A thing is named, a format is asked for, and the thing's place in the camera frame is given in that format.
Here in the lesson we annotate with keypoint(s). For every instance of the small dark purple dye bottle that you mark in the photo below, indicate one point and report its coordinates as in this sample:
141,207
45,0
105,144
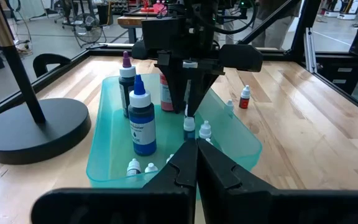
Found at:
205,130

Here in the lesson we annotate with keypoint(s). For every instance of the small dark brown dye bottle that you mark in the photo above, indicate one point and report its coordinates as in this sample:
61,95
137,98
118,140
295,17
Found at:
209,140

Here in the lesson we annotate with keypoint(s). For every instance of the wooden workbench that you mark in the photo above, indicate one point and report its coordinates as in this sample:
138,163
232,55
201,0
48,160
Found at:
129,22

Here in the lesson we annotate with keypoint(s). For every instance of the large pink dye bottle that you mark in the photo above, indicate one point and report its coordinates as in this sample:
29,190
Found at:
166,96

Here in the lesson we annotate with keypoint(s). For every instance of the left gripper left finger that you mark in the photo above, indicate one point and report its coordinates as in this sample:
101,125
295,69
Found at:
166,193

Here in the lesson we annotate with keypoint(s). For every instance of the large violet dye bottle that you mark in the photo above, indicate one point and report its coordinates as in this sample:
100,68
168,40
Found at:
126,84

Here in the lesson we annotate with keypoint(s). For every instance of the white black globe lamp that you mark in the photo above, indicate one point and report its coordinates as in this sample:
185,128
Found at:
26,130

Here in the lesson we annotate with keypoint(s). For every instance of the black chair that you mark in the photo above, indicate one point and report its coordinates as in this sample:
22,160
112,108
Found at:
50,60

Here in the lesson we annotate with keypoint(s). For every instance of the silver aluminium bracket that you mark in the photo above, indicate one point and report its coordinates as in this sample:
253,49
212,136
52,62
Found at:
310,49

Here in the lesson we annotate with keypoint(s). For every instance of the small blue dye bottle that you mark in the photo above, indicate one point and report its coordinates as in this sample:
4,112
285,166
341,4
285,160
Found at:
189,127

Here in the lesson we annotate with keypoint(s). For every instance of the small dark green dye bottle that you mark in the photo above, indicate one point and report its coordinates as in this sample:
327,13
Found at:
133,168

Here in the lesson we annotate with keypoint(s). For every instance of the small red dye bottle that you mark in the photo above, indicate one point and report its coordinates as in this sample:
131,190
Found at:
244,98

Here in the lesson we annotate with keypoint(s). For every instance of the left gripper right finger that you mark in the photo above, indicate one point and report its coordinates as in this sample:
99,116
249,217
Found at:
228,193

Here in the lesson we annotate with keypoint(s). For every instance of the small violet dye bottle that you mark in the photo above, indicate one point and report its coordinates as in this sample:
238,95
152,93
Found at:
229,105

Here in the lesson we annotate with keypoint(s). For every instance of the large blue dye bottle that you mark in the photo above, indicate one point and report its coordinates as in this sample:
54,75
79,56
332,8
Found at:
142,124

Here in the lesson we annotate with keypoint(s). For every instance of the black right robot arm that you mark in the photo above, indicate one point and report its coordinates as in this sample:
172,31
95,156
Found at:
204,9

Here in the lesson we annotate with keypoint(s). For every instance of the black floor fan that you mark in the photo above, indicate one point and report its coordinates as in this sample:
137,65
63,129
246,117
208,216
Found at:
87,29

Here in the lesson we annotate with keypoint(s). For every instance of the translucent teal plastic bin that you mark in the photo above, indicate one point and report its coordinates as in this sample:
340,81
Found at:
113,146

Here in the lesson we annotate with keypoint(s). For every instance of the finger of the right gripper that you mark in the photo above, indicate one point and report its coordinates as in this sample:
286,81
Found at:
200,90
174,87

